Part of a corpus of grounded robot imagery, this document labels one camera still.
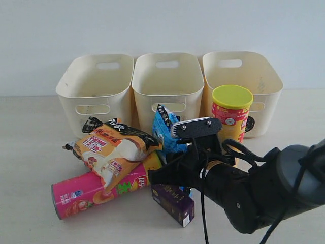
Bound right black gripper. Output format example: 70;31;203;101
148;144;235;190

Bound blue snack bag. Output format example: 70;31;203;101
152;104;187;165

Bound orange snack bag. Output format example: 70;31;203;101
63;116;163;192

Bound pink chips can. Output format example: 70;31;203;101
51;152;161;220

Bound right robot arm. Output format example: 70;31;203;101
149;139;324;234

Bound purple small box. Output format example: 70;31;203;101
151;184;194;227

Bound yellow chips can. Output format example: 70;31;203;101
211;85;253;143

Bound middle cream plastic bin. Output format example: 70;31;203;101
132;52;204;134

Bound cream plastic bin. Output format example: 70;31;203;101
201;51;283;138
56;54;134;138
132;52;204;134

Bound left cream plastic bin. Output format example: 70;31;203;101
56;54;134;138

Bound right cream plastic bin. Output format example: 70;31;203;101
201;51;283;138

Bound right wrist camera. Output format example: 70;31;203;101
170;117;222;139

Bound right black cable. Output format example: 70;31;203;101
199;138;325;244

